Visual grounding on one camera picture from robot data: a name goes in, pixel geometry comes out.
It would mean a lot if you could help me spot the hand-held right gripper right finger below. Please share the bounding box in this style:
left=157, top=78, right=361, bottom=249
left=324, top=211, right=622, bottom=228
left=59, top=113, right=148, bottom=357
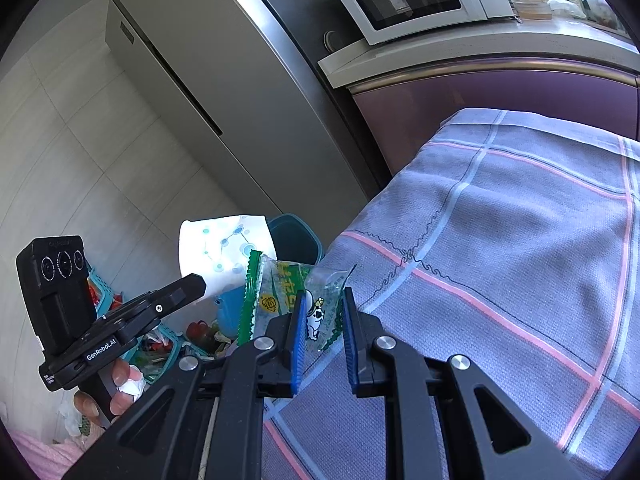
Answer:
left=341, top=287, right=583, bottom=480

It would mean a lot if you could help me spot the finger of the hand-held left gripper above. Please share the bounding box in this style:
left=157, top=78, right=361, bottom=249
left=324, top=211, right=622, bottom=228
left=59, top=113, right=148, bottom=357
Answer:
left=102, top=274, right=207, bottom=342

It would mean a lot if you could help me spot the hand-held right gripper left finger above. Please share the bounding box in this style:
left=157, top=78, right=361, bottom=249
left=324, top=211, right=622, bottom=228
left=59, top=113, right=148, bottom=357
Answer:
left=62, top=290, right=308, bottom=480

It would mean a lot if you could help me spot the green clear snack wrapper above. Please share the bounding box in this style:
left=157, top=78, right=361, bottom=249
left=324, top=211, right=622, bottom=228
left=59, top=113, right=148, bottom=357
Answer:
left=237, top=250, right=358, bottom=356

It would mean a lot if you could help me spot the dotted white paper cup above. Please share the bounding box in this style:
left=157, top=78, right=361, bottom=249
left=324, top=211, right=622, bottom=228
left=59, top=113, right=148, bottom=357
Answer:
left=177, top=214, right=276, bottom=306

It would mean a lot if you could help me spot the teal trash bin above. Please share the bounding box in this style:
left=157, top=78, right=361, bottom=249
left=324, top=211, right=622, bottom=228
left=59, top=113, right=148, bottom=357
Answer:
left=215, top=214, right=322, bottom=346

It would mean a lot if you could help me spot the person's left hand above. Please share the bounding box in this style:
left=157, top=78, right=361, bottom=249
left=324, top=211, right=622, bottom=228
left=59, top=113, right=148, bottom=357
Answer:
left=74, top=359, right=133, bottom=418

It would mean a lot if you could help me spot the teal plastic basket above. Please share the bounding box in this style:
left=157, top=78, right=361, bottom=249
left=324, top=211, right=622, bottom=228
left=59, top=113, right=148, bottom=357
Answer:
left=82, top=260, right=188, bottom=391

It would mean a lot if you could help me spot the plaid purple tablecloth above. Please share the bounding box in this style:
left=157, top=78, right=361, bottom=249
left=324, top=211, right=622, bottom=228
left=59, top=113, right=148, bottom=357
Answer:
left=262, top=107, right=640, bottom=480

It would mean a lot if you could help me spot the pink clothing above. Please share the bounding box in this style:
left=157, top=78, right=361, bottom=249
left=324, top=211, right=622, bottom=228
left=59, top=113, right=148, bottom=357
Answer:
left=7, top=427, right=108, bottom=480

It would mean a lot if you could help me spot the silver refrigerator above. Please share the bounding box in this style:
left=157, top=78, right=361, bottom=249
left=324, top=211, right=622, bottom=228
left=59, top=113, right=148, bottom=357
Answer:
left=105, top=0, right=396, bottom=221

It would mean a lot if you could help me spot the purple kitchen counter cabinet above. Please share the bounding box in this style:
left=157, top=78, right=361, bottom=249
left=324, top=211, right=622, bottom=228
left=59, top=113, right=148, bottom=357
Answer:
left=317, top=10, right=640, bottom=176

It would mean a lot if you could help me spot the white microwave oven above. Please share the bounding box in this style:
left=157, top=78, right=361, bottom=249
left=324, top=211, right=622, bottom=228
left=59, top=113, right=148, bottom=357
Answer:
left=330, top=0, right=516, bottom=47

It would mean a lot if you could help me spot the clear plastic food container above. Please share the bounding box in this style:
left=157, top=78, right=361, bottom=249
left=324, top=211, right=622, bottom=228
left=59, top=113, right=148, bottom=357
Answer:
left=510, top=0, right=553, bottom=21

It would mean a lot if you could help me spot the clear plastic bag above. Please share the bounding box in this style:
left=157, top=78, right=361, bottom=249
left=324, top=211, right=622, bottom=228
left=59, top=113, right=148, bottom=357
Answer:
left=547, top=0, right=583, bottom=18

